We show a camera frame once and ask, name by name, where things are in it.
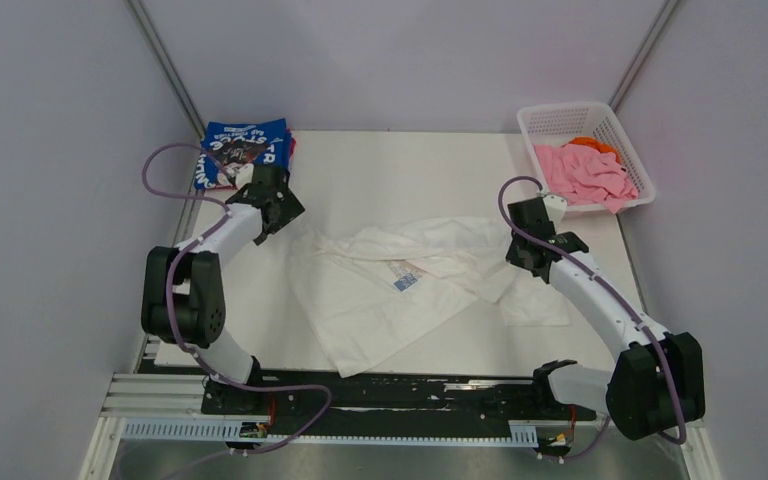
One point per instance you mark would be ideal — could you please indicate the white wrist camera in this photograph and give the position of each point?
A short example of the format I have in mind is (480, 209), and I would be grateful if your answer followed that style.
(556, 207)
(243, 175)

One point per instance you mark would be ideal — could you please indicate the aluminium frame rail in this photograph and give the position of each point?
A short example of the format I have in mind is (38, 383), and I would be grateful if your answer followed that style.
(179, 396)

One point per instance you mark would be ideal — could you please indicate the left corner aluminium post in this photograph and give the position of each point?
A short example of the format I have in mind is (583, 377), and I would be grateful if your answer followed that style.
(160, 53)

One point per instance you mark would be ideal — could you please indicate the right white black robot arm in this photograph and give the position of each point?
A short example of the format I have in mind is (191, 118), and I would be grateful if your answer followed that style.
(657, 380)

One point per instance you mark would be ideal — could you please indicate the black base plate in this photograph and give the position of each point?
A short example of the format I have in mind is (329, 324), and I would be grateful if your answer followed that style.
(391, 405)

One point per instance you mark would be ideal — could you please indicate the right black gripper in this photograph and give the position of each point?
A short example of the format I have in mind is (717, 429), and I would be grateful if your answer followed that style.
(511, 256)

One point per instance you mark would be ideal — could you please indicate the white slotted cable duct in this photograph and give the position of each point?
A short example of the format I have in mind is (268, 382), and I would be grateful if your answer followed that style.
(519, 436)

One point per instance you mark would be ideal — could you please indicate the white printed t-shirt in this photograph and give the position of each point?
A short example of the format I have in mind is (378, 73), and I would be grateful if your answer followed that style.
(369, 295)

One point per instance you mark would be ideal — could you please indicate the right corner aluminium post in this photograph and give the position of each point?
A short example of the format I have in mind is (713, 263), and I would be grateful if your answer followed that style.
(643, 52)

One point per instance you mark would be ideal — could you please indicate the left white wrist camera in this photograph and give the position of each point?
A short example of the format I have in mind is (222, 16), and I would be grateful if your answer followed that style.
(243, 175)

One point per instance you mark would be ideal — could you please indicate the corner aluminium post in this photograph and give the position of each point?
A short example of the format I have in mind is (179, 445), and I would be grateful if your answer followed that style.
(160, 53)
(643, 52)

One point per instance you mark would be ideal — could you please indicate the white plastic basket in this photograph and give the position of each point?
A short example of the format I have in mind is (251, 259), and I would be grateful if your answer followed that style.
(557, 123)

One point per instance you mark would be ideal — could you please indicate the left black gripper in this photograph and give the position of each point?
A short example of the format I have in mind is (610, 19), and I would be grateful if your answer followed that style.
(288, 210)

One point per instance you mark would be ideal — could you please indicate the blue folded printed t-shirt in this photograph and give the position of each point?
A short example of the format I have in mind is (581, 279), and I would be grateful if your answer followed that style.
(227, 145)

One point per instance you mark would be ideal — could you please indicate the pink crumpled t-shirt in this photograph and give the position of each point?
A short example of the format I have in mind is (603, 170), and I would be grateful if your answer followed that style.
(584, 175)

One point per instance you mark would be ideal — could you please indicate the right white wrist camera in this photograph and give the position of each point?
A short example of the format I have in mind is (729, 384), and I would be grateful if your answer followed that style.
(556, 207)

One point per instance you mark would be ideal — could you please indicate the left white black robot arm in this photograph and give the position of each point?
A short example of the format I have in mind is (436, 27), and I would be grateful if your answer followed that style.
(183, 300)

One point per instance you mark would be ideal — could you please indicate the orange t-shirt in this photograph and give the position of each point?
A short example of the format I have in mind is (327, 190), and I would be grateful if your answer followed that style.
(595, 144)

